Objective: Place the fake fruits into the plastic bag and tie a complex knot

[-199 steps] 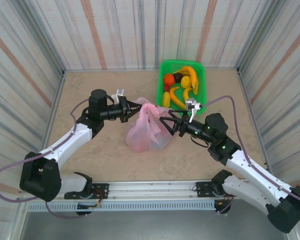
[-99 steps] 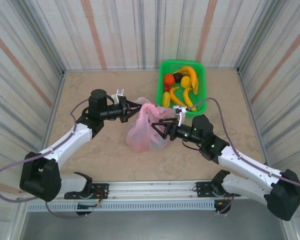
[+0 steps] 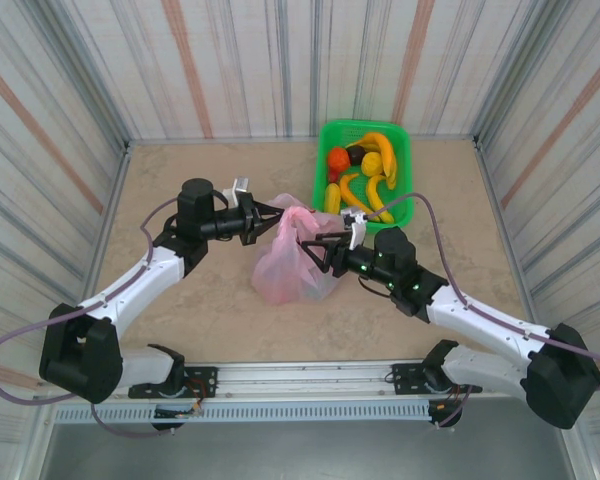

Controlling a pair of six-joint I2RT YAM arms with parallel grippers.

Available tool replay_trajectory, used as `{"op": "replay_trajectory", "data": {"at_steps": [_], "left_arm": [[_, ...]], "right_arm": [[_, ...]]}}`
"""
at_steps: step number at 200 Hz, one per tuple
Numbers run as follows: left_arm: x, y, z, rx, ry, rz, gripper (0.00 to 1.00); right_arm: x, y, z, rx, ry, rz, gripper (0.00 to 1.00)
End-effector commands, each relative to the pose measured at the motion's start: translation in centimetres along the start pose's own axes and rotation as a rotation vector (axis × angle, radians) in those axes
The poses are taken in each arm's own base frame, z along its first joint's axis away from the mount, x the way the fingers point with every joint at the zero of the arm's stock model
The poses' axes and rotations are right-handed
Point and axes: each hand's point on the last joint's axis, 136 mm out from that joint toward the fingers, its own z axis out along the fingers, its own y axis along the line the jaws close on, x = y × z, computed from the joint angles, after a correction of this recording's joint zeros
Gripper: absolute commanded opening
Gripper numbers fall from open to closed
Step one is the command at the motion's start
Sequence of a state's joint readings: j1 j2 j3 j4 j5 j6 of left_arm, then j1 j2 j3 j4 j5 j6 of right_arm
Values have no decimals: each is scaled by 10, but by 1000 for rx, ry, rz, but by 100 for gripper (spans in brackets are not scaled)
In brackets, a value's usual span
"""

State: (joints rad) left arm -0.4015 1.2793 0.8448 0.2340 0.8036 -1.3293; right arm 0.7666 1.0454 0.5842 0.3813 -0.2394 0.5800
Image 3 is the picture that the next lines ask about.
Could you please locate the pink printed plastic bag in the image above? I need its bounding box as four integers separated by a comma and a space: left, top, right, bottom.
252, 192, 342, 307

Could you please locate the slim yellow fake banana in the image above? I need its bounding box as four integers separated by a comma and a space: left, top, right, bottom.
365, 174, 395, 225

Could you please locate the round yellow fake fruit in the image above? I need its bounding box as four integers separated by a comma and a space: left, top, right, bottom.
360, 152, 384, 177

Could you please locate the large curved yellow banana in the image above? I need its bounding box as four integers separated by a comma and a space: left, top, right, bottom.
347, 132, 399, 190

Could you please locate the green plastic basket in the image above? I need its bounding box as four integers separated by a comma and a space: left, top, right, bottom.
312, 118, 415, 236

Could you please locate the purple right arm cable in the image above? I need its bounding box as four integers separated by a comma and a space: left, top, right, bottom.
364, 193, 600, 429

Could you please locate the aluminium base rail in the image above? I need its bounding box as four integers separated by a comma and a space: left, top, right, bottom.
32, 355, 531, 401

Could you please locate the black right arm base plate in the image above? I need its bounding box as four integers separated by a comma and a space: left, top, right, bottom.
390, 363, 481, 397

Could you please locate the grey slotted cable duct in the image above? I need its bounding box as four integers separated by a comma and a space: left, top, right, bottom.
54, 402, 431, 424

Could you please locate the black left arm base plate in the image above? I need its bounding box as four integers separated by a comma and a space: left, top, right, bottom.
128, 366, 219, 400

